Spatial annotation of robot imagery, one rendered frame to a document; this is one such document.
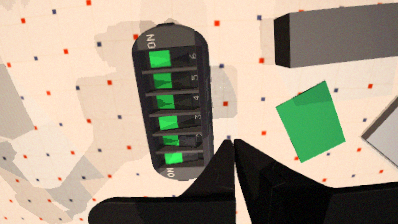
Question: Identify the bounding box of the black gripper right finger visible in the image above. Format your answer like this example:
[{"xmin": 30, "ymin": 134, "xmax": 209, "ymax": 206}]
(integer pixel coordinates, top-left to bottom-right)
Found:
[{"xmin": 234, "ymin": 139, "xmax": 398, "ymax": 224}]

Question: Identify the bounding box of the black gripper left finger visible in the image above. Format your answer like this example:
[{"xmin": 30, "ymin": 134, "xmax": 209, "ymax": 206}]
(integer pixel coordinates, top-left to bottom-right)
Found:
[{"xmin": 88, "ymin": 139, "xmax": 237, "ymax": 224}]

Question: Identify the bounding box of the dark grey controller unit with green rocker switches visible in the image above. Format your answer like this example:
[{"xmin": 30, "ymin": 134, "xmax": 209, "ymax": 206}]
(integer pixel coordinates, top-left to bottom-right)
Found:
[{"xmin": 132, "ymin": 23, "xmax": 214, "ymax": 182}]

